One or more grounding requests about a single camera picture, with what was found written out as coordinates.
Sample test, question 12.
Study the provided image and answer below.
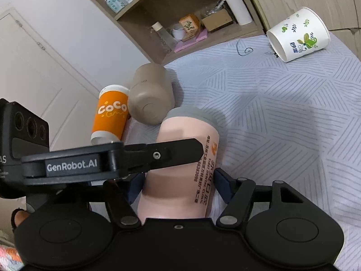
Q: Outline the beige brown tumbler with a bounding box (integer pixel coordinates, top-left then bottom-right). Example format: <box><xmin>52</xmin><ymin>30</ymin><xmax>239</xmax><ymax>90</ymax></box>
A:
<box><xmin>128</xmin><ymin>63</ymin><xmax>175</xmax><ymax>125</ymax></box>

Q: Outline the small cardboard box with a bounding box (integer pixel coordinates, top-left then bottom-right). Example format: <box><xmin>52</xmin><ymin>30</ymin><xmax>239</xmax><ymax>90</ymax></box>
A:
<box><xmin>201</xmin><ymin>9</ymin><xmax>233</xmax><ymax>33</ymax></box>

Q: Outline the small white cup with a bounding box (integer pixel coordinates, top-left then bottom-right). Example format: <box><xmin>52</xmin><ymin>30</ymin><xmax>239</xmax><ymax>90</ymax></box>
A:
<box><xmin>171</xmin><ymin>23</ymin><xmax>185</xmax><ymax>42</ymax></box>

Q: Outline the white floral paper cup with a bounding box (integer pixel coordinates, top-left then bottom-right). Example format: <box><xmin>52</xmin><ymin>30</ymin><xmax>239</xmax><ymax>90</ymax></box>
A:
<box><xmin>266</xmin><ymin>7</ymin><xmax>331</xmax><ymax>62</ymax></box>

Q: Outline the clear bottle cream cap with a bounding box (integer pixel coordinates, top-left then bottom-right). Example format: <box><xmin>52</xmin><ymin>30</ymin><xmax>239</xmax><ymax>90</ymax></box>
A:
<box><xmin>152</xmin><ymin>22</ymin><xmax>177</xmax><ymax>50</ymax></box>

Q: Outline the wooden bookshelf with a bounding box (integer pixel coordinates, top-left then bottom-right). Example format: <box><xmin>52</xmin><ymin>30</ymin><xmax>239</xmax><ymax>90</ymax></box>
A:
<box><xmin>91</xmin><ymin>0</ymin><xmax>264</xmax><ymax>65</ymax></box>

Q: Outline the white door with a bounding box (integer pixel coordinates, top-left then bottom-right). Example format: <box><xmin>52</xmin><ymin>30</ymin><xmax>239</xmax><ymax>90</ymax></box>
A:
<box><xmin>1</xmin><ymin>9</ymin><xmax>99</xmax><ymax>150</ymax></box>

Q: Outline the orange floral tea box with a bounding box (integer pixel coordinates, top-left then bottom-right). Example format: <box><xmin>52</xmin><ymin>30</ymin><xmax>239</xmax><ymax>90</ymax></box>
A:
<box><xmin>179</xmin><ymin>14</ymin><xmax>201</xmax><ymax>42</ymax></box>

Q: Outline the pink flat box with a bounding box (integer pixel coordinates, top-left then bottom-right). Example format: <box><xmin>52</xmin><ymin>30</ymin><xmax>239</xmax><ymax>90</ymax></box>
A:
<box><xmin>174</xmin><ymin>29</ymin><xmax>208</xmax><ymax>53</ymax></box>

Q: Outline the white paper towel roll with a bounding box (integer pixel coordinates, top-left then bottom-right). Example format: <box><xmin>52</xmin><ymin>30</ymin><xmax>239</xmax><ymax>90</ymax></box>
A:
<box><xmin>226</xmin><ymin>0</ymin><xmax>253</xmax><ymax>26</ymax></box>

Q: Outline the person left hand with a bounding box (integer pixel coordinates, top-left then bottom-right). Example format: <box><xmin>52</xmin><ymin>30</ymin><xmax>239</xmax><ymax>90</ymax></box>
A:
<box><xmin>10</xmin><ymin>208</ymin><xmax>31</xmax><ymax>232</ymax></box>

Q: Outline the teal wipes canister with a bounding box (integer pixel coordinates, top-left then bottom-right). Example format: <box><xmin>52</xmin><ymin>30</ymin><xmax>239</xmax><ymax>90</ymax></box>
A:
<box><xmin>105</xmin><ymin>0</ymin><xmax>127</xmax><ymax>14</ymax></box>

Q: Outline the pink tumbler grey lid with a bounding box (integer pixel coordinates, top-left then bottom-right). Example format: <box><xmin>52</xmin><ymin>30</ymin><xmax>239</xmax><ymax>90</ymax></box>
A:
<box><xmin>137</xmin><ymin>106</ymin><xmax>220</xmax><ymax>223</ymax></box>

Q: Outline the wooden wardrobe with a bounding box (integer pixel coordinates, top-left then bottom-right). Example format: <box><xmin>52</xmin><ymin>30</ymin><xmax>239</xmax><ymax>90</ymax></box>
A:
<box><xmin>239</xmin><ymin>0</ymin><xmax>361</xmax><ymax>43</ymax></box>

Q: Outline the orange coco paper cup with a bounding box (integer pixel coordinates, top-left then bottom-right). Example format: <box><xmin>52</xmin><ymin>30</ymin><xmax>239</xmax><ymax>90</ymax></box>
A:
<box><xmin>90</xmin><ymin>84</ymin><xmax>129</xmax><ymax>145</ymax></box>

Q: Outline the black camera box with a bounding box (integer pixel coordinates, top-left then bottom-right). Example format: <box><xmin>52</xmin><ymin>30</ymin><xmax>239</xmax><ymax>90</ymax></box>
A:
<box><xmin>1</xmin><ymin>98</ymin><xmax>50</xmax><ymax>199</ymax></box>

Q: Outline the white patterned tablecloth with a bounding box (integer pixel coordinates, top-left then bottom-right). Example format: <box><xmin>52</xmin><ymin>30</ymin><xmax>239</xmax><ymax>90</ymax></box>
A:
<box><xmin>118</xmin><ymin>30</ymin><xmax>361</xmax><ymax>271</ymax></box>

